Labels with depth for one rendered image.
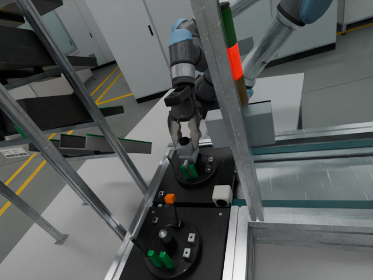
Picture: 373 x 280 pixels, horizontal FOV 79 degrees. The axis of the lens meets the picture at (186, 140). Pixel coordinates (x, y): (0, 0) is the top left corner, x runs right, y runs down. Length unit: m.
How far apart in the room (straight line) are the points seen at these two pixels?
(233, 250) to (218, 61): 0.40
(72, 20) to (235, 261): 8.50
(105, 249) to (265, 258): 0.50
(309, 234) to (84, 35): 8.47
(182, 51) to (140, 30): 3.03
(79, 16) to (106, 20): 4.77
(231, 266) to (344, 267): 0.25
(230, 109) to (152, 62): 3.46
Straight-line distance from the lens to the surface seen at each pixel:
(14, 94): 6.03
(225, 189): 0.63
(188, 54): 0.71
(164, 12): 3.60
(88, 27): 8.57
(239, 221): 0.61
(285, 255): 0.66
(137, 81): 3.99
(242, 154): 0.44
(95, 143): 0.70
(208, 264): 0.56
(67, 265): 0.93
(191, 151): 0.64
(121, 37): 3.83
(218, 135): 0.44
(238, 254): 0.56
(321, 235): 0.63
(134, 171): 0.76
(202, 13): 0.33
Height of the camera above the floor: 1.46
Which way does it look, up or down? 33 degrees down
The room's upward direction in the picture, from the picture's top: 23 degrees counter-clockwise
